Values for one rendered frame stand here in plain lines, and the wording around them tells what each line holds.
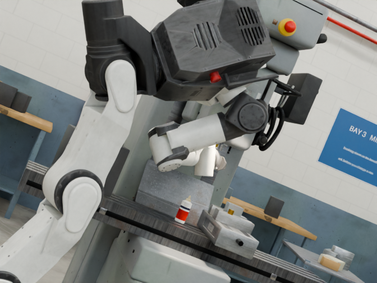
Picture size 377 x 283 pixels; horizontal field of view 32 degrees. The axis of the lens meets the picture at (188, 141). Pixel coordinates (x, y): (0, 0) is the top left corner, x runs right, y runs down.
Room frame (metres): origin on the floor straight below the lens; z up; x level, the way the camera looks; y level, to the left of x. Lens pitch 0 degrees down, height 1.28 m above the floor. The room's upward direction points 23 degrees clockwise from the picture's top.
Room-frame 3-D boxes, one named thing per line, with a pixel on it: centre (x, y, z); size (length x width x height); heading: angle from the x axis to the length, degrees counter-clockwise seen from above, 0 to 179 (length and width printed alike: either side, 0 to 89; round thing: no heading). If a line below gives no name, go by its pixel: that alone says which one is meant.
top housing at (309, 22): (2.47, -0.10, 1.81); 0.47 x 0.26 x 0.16; 13
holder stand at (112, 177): (2.37, 0.31, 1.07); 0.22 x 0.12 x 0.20; 114
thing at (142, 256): (2.46, -0.11, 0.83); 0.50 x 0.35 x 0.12; 13
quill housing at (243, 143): (2.46, -0.11, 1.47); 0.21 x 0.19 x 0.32; 103
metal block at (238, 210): (2.50, -0.26, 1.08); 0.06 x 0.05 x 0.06; 101
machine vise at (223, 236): (2.47, -0.27, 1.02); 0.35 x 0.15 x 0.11; 11
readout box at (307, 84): (2.83, -0.37, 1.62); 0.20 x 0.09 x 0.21; 13
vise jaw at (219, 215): (2.44, -0.27, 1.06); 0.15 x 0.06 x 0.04; 101
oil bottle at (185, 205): (2.49, -0.09, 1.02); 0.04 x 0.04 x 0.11
